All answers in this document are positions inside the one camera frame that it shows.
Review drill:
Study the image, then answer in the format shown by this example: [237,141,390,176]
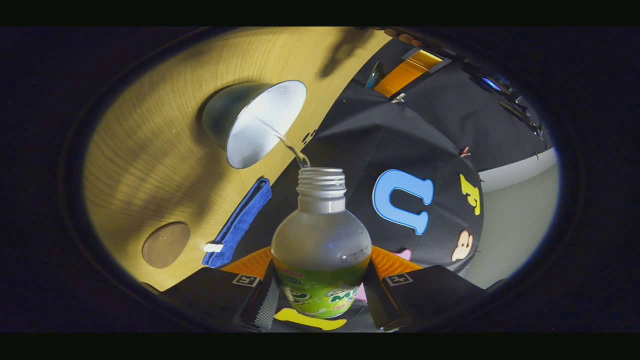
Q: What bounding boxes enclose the black backdrop cloth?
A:
[232,37,556,333]

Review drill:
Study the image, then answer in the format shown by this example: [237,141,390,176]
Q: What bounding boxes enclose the silver green water bottle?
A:
[271,167,373,320]

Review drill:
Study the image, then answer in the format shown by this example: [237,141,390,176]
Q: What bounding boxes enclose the white teacup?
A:
[201,80,308,170]

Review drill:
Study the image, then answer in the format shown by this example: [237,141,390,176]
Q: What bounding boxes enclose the clear water stream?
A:
[257,117,312,169]

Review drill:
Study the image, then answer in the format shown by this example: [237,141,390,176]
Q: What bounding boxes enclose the blue folded towel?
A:
[202,177,272,269]

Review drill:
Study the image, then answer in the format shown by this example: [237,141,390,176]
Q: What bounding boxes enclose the round brown coaster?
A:
[142,222,192,270]

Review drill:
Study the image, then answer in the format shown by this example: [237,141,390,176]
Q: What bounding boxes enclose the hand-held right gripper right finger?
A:
[362,246,488,331]

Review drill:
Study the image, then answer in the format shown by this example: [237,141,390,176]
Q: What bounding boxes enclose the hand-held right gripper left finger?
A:
[160,247,281,331]

